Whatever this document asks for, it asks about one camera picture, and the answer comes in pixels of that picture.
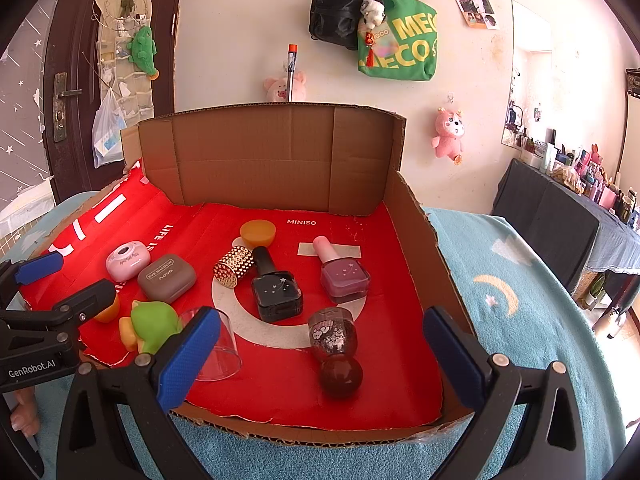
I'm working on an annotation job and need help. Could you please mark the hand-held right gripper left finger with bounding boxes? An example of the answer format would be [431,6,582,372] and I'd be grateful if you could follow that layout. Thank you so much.
[55,306,222,480]

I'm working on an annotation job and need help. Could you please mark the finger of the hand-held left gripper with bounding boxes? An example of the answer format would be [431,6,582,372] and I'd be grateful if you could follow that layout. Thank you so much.
[0,278,117,333]
[0,251,65,293]

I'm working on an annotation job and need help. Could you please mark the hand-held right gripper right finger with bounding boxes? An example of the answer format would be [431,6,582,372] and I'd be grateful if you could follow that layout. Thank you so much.
[422,306,587,480]

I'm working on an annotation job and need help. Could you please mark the orange dome soap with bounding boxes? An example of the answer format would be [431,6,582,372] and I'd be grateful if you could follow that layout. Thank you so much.
[239,220,277,249]
[92,292,121,324]

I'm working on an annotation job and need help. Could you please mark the pink camera-shaped case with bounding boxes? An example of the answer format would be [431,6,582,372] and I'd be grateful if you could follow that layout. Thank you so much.
[105,241,152,282]

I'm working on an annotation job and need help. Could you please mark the brown eyeshadow case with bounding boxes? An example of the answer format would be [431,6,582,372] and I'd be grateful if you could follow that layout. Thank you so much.
[137,252,197,305]

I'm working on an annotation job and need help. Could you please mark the gold studded cylinder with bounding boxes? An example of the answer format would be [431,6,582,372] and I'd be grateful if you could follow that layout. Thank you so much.
[213,246,255,288]

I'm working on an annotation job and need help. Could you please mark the black nail polish bottle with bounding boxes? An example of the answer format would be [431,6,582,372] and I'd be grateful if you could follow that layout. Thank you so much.
[250,246,304,324]

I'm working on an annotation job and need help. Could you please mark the glitter bottle with round cap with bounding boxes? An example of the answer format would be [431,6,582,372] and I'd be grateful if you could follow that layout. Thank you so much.
[307,307,364,400]

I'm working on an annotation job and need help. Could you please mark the pink nail polish bottle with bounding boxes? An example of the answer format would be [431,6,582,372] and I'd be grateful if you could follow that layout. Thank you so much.
[312,236,372,305]

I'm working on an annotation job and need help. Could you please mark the brown cardboard box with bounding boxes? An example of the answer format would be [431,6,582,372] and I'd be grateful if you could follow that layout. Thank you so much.
[20,101,476,448]

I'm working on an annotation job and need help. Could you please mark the person's left hand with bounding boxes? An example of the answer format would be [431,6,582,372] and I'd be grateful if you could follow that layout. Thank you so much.
[9,389,42,437]

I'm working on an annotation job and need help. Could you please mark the red paper bag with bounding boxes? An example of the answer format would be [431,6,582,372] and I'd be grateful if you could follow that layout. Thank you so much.
[42,159,446,431]

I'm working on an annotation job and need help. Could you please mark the white plastic bag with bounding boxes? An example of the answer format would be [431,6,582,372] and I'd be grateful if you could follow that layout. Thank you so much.
[92,87,126,170]

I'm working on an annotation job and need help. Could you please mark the table with dark cloth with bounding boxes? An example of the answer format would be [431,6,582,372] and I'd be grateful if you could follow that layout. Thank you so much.
[492,157,640,293]

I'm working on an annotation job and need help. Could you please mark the pink deer plush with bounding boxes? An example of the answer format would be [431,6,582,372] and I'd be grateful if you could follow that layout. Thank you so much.
[432,106,466,166]

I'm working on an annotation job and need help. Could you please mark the beige hanging organizer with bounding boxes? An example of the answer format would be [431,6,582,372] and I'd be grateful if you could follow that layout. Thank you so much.
[92,0,156,128]

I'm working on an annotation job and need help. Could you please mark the row of cosmetic bottles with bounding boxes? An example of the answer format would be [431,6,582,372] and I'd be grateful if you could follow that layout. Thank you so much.
[515,130,640,231]

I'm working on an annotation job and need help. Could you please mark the dark brown door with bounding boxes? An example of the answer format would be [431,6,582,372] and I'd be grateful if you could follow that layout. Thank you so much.
[40,0,191,206]

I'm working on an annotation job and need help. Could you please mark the green dinosaur plush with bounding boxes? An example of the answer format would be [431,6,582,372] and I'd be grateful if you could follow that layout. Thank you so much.
[126,26,161,81]

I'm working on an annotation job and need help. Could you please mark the pink pig plush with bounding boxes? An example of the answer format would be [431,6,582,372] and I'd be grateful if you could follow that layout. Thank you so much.
[264,71,307,103]

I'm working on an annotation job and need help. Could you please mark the grey stick with orange cap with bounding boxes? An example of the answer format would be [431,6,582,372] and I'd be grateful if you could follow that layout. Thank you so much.
[285,44,299,103]

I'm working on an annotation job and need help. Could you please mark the green tote bag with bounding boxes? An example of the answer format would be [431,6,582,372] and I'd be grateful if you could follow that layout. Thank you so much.
[356,0,440,82]

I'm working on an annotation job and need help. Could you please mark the small plush dog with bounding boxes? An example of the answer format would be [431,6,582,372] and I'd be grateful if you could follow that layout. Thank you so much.
[361,0,387,28]

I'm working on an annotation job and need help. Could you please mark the black backpack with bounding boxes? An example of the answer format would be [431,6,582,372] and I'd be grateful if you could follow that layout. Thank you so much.
[307,0,368,51]

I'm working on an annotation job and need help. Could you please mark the metal door handle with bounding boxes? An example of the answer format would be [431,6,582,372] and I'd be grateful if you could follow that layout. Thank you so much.
[52,72,83,143]

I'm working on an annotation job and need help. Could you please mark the wall mirror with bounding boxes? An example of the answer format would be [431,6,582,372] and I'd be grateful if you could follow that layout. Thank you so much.
[501,0,555,148]

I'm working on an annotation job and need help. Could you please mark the wall photo poster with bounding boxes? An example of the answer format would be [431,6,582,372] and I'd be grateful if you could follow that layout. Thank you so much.
[447,0,501,30]

